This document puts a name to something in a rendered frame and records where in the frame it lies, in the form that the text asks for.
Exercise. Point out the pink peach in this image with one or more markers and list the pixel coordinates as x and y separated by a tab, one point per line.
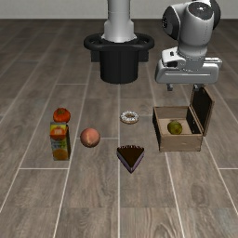
89	137

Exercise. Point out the red tomato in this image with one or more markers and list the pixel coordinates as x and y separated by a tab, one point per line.
61	115

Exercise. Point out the wooden box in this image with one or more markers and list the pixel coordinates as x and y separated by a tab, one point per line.
179	142

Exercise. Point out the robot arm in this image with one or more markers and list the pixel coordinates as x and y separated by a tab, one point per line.
119	21

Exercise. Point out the green kiwi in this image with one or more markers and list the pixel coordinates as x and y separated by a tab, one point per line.
174	127

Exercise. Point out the chocolate cake wedge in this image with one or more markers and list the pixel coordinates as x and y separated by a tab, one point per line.
130	156

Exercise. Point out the orange juice carton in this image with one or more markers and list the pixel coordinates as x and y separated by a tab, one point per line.
60	142

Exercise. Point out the white sprinkled donut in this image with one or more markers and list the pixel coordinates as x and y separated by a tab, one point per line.
129	117

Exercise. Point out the wooden box lid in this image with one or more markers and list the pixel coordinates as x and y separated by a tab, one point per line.
203	107

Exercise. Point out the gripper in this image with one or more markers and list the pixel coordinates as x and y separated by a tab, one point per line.
186	74

